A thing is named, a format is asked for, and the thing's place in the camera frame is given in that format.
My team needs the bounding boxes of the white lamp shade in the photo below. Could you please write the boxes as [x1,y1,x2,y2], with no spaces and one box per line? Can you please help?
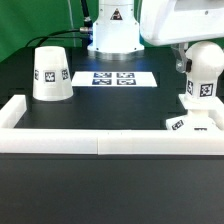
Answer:
[33,46,73,101]

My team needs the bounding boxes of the black cable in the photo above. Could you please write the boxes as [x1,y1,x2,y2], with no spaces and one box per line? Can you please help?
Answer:
[25,0,94,48]

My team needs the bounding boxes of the grey thin cable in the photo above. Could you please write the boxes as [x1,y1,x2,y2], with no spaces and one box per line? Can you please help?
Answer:
[67,0,78,48]

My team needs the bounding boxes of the white lamp bulb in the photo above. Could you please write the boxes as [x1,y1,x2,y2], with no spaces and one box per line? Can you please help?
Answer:
[185,41,224,102]

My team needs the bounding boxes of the white marker sheet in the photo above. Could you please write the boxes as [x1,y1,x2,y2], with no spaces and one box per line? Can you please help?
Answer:
[72,71,157,87]

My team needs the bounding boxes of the white lamp base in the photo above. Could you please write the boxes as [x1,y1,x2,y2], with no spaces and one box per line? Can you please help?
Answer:
[166,94,222,132]

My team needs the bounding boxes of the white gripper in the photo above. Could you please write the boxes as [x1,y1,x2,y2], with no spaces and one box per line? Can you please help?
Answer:
[140,0,224,73]

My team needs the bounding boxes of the white U-shaped frame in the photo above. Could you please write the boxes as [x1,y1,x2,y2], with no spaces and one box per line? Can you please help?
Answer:
[0,95,224,155]

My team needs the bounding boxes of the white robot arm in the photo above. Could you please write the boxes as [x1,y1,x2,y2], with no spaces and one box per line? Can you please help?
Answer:
[88,0,224,73]

